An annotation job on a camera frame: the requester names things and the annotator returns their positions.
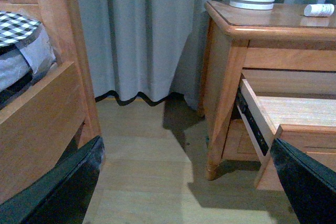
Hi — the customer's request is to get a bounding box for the checkered black-white blanket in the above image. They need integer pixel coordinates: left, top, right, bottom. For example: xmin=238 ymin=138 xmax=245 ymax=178
xmin=1 ymin=11 xmax=41 ymax=48

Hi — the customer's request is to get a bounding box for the white medicine bottle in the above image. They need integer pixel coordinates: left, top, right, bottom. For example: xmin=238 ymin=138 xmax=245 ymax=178
xmin=303 ymin=4 xmax=335 ymax=17

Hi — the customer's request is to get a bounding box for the wooden nightstand cabinet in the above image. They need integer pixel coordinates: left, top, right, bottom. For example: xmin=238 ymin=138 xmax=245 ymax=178
xmin=201 ymin=1 xmax=335 ymax=180

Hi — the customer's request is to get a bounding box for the wooden bed frame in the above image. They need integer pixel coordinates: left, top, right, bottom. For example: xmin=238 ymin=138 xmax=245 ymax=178
xmin=1 ymin=0 xmax=100 ymax=201

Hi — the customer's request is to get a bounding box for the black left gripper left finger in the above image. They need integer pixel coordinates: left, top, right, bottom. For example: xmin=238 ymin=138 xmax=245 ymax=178
xmin=1 ymin=136 xmax=104 ymax=223

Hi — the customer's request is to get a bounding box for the grey-blue curtain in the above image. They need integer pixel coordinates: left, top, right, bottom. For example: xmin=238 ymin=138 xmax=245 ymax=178
xmin=73 ymin=0 xmax=336 ymax=111

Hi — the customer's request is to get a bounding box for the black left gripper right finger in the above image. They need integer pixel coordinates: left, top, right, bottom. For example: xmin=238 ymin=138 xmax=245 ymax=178
xmin=270 ymin=138 xmax=335 ymax=223

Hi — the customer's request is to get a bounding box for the wooden drawer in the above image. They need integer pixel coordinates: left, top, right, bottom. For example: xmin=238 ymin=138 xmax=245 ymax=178
xmin=222 ymin=119 xmax=259 ymax=161
xmin=236 ymin=69 xmax=335 ymax=190

